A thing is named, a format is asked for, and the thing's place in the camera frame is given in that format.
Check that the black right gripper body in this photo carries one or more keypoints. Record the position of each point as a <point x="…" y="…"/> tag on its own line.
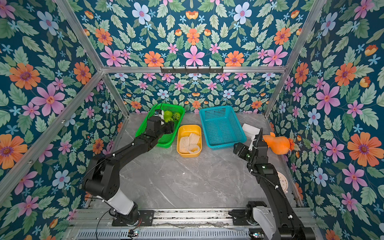
<point x="258" y="148"/>

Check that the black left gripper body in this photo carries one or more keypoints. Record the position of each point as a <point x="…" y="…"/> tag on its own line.
<point x="164" y="129"/>

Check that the white foam net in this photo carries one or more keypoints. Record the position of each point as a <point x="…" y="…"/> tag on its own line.
<point x="184" y="144"/>
<point x="194" y="139"/>
<point x="193" y="149"/>

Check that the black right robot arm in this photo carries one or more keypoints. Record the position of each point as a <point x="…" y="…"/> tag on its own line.
<point x="278" y="221"/>

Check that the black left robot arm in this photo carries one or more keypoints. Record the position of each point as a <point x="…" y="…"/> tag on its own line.
<point x="102" y="179"/>

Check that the light green custard apple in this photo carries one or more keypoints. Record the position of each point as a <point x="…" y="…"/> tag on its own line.
<point x="168" y="116"/>

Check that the dark speckled custard apple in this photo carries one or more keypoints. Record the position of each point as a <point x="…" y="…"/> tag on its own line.
<point x="176" y="116"/>

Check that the green plastic basket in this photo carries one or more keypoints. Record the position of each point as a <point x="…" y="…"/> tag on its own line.
<point x="164" y="141"/>

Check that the orange toy duck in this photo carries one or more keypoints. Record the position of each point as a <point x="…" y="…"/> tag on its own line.
<point x="279" y="145"/>

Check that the white rectangular box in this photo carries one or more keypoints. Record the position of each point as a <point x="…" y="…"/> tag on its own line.
<point x="250" y="131"/>

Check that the yellow plastic tub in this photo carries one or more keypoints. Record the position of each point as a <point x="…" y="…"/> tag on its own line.
<point x="185" y="131"/>

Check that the round beige clock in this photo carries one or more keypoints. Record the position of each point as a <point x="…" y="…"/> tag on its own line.
<point x="283" y="182"/>

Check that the teal plastic basket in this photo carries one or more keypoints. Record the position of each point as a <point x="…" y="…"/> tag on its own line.
<point x="221" y="127"/>

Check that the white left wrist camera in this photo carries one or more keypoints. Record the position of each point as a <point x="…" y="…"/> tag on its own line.
<point x="160" y="113"/>

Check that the black wall hook rack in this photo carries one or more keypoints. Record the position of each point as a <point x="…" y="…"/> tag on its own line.
<point x="192" y="70"/>

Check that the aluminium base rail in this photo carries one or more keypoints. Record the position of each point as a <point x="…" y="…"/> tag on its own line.
<point x="175" y="224"/>

